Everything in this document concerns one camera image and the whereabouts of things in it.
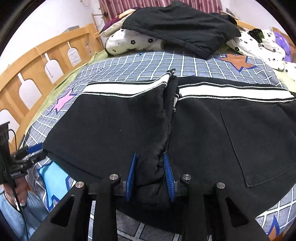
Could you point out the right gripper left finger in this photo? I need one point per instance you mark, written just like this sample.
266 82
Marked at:
88 204

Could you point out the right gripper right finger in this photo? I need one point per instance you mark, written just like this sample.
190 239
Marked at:
211 214

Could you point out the black pants with white stripe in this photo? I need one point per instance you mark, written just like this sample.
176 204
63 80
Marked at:
152 132

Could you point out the person's left hand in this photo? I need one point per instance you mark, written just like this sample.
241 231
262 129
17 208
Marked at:
21 191

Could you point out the blue checkered blanket with stars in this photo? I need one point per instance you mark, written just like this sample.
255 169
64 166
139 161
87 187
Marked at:
51 183

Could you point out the blue jeans leg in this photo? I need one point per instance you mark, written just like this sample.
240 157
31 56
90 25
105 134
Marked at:
34 211

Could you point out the green bed sheet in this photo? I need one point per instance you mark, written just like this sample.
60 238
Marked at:
57 81

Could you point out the white floral duvet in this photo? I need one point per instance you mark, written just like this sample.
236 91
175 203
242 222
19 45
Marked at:
127 40

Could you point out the white dotted quilt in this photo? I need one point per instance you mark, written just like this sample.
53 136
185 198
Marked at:
262 44

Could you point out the purple striped pillow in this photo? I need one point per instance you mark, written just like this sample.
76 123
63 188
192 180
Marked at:
115 24

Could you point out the maroon patterned curtain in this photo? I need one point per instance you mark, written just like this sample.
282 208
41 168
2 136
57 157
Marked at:
116 7

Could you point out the dark folded jacket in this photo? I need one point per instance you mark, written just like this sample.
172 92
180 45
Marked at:
181 25

